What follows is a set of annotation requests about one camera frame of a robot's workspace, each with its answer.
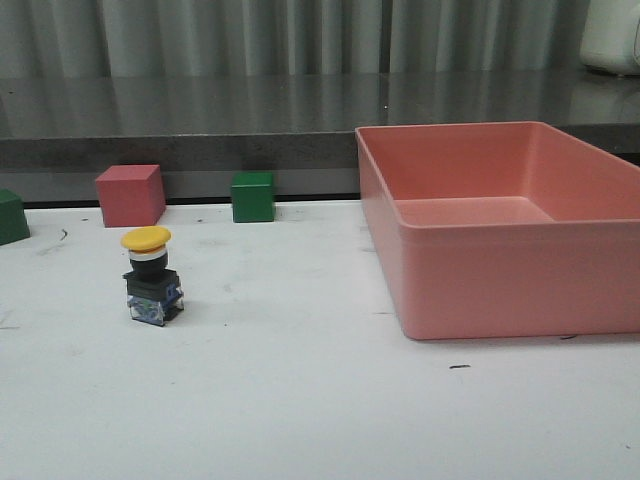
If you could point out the right green cube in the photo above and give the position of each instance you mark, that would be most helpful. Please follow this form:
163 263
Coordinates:
252 195

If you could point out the yellow push button switch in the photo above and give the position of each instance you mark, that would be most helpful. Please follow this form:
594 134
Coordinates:
154 292

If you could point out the grey pleated curtain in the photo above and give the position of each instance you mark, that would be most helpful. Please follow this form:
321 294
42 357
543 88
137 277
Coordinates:
76 39

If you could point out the far pink cube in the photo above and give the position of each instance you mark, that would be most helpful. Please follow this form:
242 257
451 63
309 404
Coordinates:
131 195

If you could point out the grey stone counter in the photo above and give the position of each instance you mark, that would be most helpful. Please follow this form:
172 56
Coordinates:
58 135

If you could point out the green cube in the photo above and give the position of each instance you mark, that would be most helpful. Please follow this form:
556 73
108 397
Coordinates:
252 195
13 222

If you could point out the left green cube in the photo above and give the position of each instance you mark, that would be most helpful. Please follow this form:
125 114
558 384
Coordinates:
13 222

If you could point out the pink plastic bin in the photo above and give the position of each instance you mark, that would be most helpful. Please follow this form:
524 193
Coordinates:
501 230

